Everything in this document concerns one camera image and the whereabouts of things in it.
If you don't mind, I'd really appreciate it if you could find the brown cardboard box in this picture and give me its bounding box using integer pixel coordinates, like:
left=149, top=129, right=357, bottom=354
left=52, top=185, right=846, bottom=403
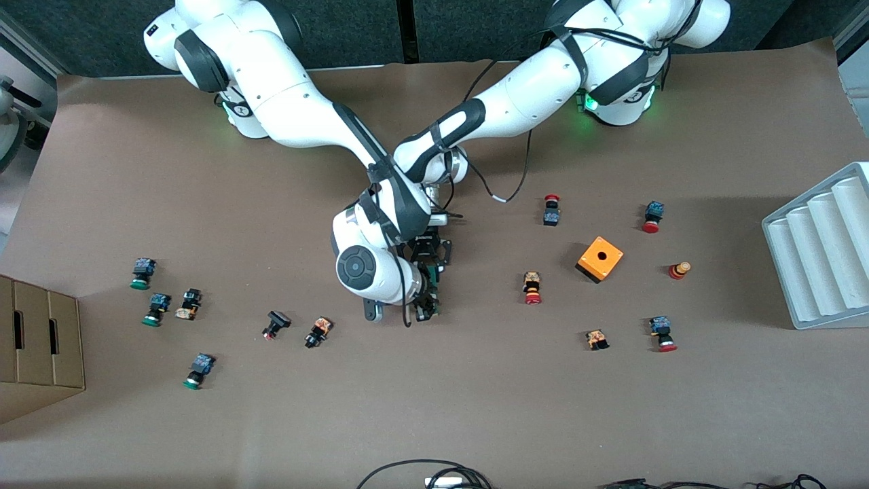
left=0, top=274, right=86, bottom=425

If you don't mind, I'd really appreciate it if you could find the grey metal frame rail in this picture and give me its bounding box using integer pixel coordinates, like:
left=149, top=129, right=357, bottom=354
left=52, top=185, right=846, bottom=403
left=0, top=12, right=65, bottom=77

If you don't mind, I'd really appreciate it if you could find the black pushbutton orange contact block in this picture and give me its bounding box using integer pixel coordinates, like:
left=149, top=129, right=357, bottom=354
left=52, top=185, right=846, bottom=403
left=304, top=316, right=333, bottom=350

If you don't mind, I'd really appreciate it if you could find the black looped cable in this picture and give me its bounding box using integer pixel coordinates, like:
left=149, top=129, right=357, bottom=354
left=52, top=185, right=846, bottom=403
left=356, top=459, right=493, bottom=489

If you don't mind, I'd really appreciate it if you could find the thin black curled cable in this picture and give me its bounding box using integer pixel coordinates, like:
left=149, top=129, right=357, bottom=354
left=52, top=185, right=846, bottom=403
left=754, top=473, right=829, bottom=489

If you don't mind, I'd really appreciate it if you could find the black cable with connector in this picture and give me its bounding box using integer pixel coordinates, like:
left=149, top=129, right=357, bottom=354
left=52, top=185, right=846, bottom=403
left=597, top=477, right=727, bottom=489

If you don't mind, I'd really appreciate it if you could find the black flat button red block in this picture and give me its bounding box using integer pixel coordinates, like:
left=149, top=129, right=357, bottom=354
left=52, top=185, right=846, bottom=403
left=261, top=310, right=292, bottom=341

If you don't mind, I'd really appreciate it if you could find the green load switch white handle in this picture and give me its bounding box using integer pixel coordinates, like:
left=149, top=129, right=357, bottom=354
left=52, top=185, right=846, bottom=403
left=418, top=266, right=442, bottom=319

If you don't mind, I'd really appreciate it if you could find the orange button enclosure box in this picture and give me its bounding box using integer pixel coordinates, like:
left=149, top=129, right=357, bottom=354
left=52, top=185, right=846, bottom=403
left=575, top=236, right=625, bottom=285

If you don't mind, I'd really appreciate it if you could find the grey ribbed plastic tray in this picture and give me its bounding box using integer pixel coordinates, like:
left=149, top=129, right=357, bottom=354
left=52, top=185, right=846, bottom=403
left=761, top=161, right=869, bottom=331

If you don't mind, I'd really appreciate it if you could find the green pushbutton blue contact block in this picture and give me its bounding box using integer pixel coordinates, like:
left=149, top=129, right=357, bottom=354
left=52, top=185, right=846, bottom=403
left=130, top=257, right=158, bottom=291
left=142, top=293, right=172, bottom=327
left=183, top=352, right=217, bottom=391

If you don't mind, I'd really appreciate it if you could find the black selector orange contact block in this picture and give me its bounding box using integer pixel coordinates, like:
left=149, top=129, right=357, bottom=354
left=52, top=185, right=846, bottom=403
left=174, top=288, right=203, bottom=321

